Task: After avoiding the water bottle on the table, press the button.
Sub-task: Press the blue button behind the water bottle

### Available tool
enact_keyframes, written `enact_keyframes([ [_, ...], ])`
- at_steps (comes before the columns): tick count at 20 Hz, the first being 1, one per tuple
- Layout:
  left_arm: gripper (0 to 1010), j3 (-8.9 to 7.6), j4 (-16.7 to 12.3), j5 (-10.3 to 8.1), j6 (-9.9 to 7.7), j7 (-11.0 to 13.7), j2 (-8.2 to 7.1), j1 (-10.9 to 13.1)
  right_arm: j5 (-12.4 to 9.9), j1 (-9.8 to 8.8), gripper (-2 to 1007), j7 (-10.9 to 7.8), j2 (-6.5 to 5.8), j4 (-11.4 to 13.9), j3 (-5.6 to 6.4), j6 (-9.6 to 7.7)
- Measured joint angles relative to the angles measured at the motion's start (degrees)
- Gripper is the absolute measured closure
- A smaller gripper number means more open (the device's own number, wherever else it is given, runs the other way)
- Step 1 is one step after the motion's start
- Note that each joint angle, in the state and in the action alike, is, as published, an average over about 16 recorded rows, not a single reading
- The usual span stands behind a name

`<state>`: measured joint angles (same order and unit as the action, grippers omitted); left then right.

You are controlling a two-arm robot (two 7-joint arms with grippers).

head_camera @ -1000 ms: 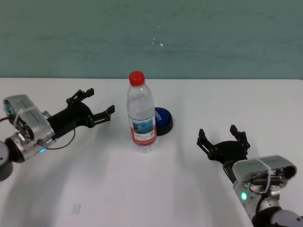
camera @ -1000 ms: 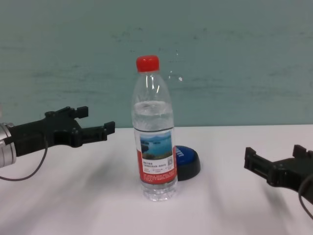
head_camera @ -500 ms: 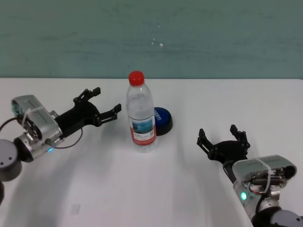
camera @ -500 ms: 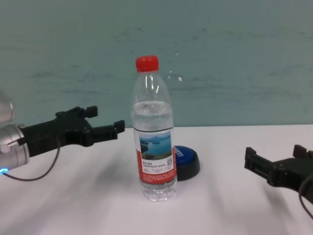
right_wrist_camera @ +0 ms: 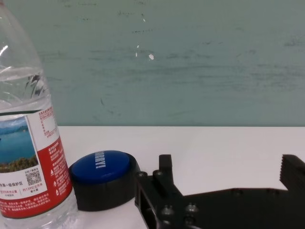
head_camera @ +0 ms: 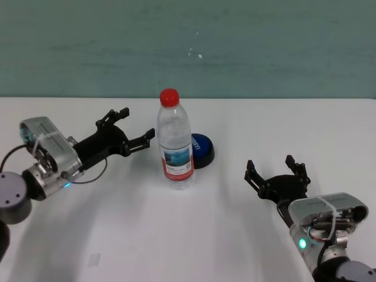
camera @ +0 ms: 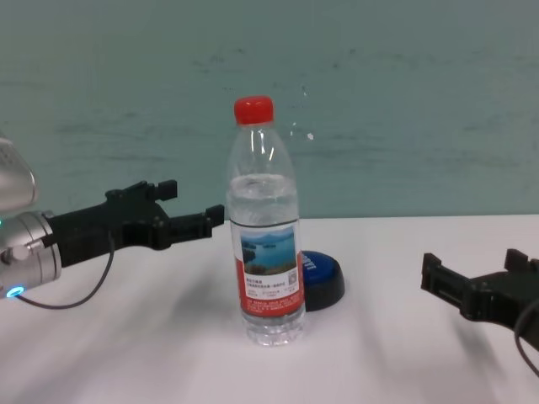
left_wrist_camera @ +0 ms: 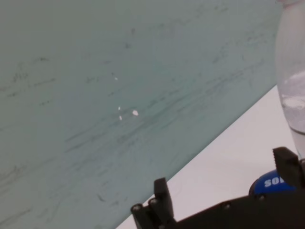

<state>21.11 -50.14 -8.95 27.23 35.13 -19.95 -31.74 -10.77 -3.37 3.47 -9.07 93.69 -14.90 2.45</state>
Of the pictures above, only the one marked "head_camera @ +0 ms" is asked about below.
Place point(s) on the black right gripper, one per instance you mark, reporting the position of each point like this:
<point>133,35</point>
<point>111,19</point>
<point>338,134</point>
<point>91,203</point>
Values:
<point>286,186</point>

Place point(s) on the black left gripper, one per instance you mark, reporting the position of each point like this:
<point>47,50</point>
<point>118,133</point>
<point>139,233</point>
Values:
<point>102,144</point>

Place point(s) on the clear water bottle red cap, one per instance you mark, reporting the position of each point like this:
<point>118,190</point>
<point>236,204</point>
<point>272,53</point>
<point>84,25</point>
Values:
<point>175,141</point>

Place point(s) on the blue round lid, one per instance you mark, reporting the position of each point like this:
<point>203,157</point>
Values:
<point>204,149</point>

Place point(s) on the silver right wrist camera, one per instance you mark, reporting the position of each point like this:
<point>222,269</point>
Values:
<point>317,205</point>

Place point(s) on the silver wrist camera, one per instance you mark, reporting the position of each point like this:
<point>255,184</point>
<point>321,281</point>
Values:
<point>54,144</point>
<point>317,205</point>

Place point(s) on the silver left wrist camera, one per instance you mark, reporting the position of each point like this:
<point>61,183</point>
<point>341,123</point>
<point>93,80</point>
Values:
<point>54,144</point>

